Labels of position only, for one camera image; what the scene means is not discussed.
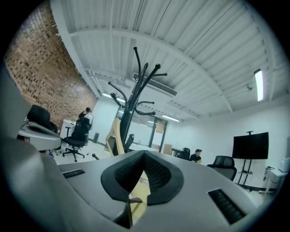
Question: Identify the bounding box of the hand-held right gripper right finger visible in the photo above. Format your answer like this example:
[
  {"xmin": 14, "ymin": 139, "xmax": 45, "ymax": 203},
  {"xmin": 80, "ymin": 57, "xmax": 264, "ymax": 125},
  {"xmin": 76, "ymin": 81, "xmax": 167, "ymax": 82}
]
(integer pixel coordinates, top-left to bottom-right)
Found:
[{"xmin": 132, "ymin": 150, "xmax": 267, "ymax": 232}]

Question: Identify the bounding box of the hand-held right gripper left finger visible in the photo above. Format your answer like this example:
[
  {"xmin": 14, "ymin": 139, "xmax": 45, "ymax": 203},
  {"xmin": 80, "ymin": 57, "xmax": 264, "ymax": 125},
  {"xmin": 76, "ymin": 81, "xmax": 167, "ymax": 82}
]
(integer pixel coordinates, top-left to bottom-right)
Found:
[{"xmin": 58, "ymin": 150, "xmax": 146, "ymax": 229}]

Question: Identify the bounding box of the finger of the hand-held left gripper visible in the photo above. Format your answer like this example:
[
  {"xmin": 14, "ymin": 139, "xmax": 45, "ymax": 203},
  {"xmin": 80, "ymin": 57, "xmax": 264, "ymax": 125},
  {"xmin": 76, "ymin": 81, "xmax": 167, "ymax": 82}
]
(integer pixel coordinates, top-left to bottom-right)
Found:
[
  {"xmin": 18, "ymin": 128, "xmax": 62, "ymax": 151},
  {"xmin": 19, "ymin": 121, "xmax": 60, "ymax": 136}
]

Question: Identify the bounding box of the black office chair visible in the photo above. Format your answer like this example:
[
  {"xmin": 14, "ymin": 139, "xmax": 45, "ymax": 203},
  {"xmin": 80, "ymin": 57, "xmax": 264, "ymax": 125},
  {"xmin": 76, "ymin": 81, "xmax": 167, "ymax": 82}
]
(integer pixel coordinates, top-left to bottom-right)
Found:
[
  {"xmin": 176, "ymin": 147, "xmax": 191, "ymax": 161},
  {"xmin": 62, "ymin": 118, "xmax": 93, "ymax": 163},
  {"xmin": 206, "ymin": 155, "xmax": 238, "ymax": 182},
  {"xmin": 26, "ymin": 104, "xmax": 59, "ymax": 135},
  {"xmin": 123, "ymin": 133, "xmax": 135, "ymax": 150}
]

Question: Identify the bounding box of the white desk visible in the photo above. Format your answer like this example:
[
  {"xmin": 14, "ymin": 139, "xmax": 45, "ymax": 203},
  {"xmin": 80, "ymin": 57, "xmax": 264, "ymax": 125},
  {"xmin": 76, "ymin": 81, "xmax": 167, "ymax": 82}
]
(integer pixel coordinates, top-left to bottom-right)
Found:
[{"xmin": 61, "ymin": 118, "xmax": 80, "ymax": 138}]

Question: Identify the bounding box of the black television stand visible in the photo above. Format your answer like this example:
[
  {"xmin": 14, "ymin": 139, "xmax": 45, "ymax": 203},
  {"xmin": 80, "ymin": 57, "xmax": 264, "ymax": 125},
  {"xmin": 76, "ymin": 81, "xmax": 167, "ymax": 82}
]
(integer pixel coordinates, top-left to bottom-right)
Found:
[{"xmin": 235, "ymin": 130, "xmax": 254, "ymax": 188}]

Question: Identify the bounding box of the white table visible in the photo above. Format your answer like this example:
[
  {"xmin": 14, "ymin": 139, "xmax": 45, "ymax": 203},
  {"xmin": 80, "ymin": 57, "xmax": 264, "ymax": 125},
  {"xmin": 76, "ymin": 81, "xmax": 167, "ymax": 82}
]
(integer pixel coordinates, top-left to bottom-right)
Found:
[
  {"xmin": 263, "ymin": 166, "xmax": 286, "ymax": 194},
  {"xmin": 128, "ymin": 143, "xmax": 160, "ymax": 152}
]

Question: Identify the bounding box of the person's white shirt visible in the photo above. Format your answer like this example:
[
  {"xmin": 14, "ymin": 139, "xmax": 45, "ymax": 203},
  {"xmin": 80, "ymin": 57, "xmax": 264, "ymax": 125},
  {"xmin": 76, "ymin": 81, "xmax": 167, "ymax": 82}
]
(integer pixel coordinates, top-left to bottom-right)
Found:
[{"xmin": 0, "ymin": 60, "xmax": 114, "ymax": 232}]

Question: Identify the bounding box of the black television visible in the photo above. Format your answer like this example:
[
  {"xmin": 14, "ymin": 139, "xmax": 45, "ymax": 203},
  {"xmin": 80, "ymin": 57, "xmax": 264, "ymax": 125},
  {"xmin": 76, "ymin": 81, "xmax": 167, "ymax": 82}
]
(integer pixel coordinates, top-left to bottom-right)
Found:
[{"xmin": 232, "ymin": 131, "xmax": 270, "ymax": 160}]

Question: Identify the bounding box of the black coat rack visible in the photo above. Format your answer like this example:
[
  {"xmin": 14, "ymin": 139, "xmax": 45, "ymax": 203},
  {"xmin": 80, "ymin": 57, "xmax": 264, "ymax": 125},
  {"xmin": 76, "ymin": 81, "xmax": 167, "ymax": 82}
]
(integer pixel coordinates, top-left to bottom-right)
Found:
[{"xmin": 107, "ymin": 46, "xmax": 169, "ymax": 157}]

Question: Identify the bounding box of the white ceiling strip light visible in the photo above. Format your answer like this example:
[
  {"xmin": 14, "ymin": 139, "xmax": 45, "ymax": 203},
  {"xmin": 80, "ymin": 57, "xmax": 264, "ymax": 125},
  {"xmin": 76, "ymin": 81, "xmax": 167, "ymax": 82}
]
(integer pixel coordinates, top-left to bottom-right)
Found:
[
  {"xmin": 101, "ymin": 92, "xmax": 126, "ymax": 103},
  {"xmin": 253, "ymin": 68, "xmax": 264, "ymax": 102},
  {"xmin": 160, "ymin": 114, "xmax": 181, "ymax": 123}
]

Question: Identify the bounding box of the white appliance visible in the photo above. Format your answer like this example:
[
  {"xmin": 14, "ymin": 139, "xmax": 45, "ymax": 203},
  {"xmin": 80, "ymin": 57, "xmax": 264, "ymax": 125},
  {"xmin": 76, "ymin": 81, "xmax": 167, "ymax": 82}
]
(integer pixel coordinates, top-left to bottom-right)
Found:
[{"xmin": 280, "ymin": 157, "xmax": 290, "ymax": 173}]

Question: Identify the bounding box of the white air conditioner vent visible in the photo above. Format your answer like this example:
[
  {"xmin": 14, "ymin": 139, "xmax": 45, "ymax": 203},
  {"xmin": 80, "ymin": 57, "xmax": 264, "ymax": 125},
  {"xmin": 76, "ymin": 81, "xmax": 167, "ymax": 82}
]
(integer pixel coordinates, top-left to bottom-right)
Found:
[{"xmin": 131, "ymin": 72, "xmax": 178, "ymax": 97}]

